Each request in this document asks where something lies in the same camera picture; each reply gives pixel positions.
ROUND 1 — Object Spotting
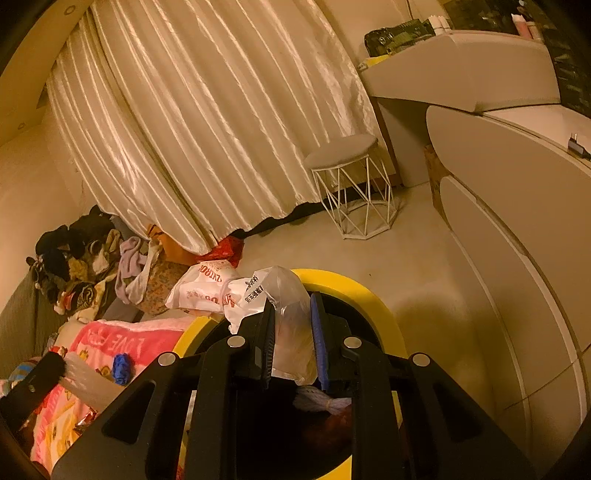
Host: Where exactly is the pile of dark clothes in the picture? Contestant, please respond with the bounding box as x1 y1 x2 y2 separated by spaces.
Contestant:
27 206 142 323

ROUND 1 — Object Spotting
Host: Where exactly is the orange cloth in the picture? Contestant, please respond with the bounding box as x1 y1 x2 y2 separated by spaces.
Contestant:
147 224 198 266

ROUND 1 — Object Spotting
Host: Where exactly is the dark cosmetic bag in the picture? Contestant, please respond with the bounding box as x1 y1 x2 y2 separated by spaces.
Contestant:
363 19 435 57

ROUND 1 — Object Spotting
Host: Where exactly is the blue wrapper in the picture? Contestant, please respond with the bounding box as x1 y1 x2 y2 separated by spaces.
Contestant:
111 353 132 386

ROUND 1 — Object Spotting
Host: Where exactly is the yellow rimmed trash bin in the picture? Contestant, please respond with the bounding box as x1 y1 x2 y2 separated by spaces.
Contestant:
171 268 409 480

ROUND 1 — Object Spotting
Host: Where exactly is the red plastic bag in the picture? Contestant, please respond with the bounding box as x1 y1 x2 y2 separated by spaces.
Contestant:
197 236 245 268

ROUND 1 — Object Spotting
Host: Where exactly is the black storage box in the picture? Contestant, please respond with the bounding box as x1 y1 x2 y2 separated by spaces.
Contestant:
441 1 590 117

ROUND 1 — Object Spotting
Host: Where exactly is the pink football bear blanket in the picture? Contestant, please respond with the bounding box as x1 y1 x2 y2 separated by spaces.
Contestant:
30 316 216 471

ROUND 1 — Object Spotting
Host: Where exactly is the cream satin curtain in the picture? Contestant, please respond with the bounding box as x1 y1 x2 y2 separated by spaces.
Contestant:
47 1 380 254

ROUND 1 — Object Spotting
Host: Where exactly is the red shiny wrapper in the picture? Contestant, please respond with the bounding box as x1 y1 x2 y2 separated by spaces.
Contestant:
73 410 97 436

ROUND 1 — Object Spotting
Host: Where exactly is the lilac garment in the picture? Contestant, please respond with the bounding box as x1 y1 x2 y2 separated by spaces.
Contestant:
115 236 162 305

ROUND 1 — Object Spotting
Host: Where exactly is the white wire frame stool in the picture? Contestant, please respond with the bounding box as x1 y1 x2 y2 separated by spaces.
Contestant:
304 134 398 240

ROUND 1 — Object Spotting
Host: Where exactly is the white vanity dresser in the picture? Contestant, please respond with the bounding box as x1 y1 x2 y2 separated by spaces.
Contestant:
362 31 590 477

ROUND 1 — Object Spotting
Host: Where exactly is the patterned laundry basket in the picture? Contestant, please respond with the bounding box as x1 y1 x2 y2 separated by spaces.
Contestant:
137 258 188 316

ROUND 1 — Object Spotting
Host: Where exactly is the white plastic trash bag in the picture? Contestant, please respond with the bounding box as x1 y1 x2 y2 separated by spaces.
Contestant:
165 260 318 386

